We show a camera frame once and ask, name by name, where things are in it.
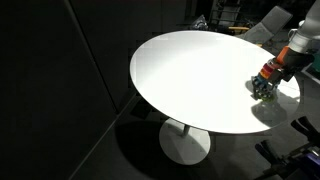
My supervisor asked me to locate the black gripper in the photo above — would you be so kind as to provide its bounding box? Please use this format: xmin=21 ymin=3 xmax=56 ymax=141
xmin=251 ymin=49 xmax=315 ymax=101

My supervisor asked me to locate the orange bar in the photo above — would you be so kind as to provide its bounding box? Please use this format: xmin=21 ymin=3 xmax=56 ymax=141
xmin=228 ymin=25 xmax=251 ymax=32

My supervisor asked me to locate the orange stacking ring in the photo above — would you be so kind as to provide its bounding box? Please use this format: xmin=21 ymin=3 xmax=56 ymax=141
xmin=258 ymin=69 xmax=272 ymax=81

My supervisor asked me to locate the dark metal chair frame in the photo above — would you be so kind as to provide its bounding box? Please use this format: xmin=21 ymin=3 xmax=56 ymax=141
xmin=209 ymin=0 xmax=242 ymax=28

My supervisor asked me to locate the small black white ring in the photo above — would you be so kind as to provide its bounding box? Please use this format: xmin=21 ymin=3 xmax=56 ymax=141
xmin=266 ymin=58 xmax=280 ymax=68

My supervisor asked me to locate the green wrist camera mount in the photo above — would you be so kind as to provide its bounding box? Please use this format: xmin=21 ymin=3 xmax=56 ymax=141
xmin=311 ymin=54 xmax=320 ymax=73

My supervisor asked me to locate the grey slanted panel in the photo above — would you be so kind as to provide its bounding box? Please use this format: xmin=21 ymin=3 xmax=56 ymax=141
xmin=244 ymin=5 xmax=294 ymax=45

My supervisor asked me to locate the white table pedestal base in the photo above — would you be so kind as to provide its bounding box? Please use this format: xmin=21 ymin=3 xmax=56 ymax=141
xmin=158 ymin=117 xmax=212 ymax=166

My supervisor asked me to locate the yellow-green ring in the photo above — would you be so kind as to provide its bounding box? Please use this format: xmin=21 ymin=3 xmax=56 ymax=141
xmin=259 ymin=90 xmax=275 ymax=102

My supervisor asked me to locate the orange stacking peg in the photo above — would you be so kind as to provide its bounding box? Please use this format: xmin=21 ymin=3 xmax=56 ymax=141
xmin=275 ymin=45 xmax=291 ymax=66

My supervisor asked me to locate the red stacking ring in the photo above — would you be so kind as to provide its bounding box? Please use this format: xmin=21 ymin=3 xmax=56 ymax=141
xmin=262 ymin=63 xmax=278 ymax=75

